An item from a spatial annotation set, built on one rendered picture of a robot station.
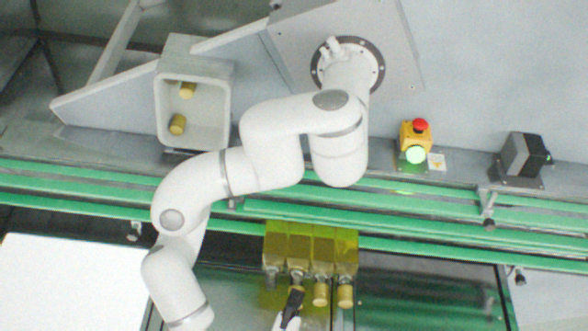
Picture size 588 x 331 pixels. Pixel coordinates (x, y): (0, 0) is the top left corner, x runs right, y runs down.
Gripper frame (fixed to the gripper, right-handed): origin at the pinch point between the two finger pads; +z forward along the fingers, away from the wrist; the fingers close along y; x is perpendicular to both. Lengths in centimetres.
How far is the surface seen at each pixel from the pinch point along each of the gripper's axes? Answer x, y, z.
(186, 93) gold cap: 39, 26, 27
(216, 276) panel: 22.4, -13.6, 7.6
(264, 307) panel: 8.0, -13.8, 3.9
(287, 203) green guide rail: 10.0, 5.1, 22.3
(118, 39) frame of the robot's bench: 77, 11, 58
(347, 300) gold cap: -11.0, 0.5, 4.7
